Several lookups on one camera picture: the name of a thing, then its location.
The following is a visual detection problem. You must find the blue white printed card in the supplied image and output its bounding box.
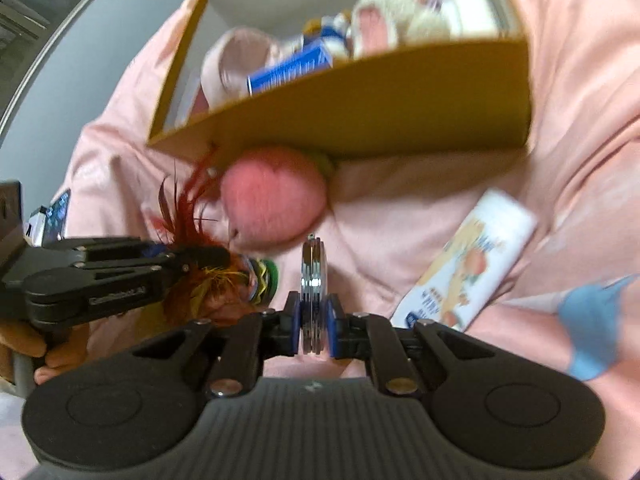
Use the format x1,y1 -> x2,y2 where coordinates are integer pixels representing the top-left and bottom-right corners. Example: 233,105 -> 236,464
246,40 -> 333,97

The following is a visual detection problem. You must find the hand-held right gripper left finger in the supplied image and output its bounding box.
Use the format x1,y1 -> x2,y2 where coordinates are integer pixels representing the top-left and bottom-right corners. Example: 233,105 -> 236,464
131,291 -> 302,398

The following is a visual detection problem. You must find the yellow cardboard box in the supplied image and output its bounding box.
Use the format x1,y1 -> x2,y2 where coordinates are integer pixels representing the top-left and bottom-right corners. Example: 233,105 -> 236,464
146,0 -> 532,163

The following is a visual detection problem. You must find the person's left hand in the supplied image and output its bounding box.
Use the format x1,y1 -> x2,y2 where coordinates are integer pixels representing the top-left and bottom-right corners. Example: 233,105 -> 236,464
0,319 -> 91,386

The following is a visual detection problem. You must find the pink printed blanket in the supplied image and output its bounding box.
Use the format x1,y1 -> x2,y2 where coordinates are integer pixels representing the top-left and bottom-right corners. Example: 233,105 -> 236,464
65,0 -> 640,480

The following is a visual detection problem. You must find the white printed bottle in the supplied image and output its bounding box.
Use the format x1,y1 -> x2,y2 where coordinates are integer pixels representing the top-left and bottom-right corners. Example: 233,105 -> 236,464
390,189 -> 538,333

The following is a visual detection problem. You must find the white crochet bunny doll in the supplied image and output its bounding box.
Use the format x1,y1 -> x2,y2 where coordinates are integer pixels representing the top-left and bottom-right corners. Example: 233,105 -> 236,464
350,0 -> 463,58

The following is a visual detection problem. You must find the pink fluffy ball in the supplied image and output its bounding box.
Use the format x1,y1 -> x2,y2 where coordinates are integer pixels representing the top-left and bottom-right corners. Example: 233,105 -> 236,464
220,146 -> 337,251

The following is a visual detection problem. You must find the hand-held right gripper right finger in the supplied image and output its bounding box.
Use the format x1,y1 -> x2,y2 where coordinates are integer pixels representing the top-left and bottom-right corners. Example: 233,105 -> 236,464
327,294 -> 501,396

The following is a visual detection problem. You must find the pink cap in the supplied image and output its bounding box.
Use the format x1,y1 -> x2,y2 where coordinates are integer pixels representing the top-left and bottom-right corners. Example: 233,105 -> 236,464
200,27 -> 281,111

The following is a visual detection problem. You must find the person's light pink clothing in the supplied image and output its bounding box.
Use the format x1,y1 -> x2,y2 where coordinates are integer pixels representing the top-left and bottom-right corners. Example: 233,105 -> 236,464
0,385 -> 36,480

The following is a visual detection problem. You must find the round silver metal disc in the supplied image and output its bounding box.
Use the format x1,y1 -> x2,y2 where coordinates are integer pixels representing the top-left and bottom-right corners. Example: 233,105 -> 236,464
299,232 -> 330,357

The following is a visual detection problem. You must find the black smartphone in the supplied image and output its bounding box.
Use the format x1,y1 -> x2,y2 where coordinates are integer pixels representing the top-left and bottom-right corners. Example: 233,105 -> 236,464
47,189 -> 72,241

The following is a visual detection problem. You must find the red feather toy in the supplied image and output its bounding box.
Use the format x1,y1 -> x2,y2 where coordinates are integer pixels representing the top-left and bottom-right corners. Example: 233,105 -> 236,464
157,145 -> 281,321

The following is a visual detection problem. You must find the window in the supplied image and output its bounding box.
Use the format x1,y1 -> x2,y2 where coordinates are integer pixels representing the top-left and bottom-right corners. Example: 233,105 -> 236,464
0,0 -> 131,126

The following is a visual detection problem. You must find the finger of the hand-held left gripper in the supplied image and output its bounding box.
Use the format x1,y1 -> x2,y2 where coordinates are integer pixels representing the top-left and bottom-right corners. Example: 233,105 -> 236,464
75,236 -> 173,262
150,244 -> 232,286

